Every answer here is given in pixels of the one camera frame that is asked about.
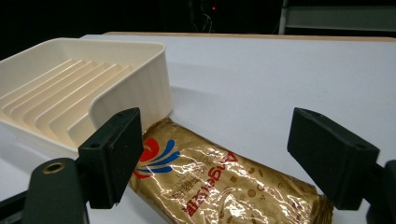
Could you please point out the gold foil packet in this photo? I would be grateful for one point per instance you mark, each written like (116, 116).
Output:
(218, 183)

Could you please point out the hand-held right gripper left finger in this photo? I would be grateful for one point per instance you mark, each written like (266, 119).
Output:
(109, 158)

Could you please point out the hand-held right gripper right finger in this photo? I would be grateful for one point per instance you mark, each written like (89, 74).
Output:
(330, 161)

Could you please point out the cream ribbed plastic tray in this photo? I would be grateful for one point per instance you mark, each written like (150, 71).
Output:
(77, 90)

